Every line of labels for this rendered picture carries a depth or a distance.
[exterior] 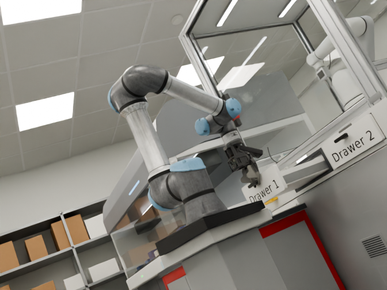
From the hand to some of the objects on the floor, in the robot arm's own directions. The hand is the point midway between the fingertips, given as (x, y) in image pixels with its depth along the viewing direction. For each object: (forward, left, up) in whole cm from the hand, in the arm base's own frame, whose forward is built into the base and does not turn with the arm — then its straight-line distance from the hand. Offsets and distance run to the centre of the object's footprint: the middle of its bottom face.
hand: (257, 182), depth 191 cm
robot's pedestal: (-45, -6, -91) cm, 102 cm away
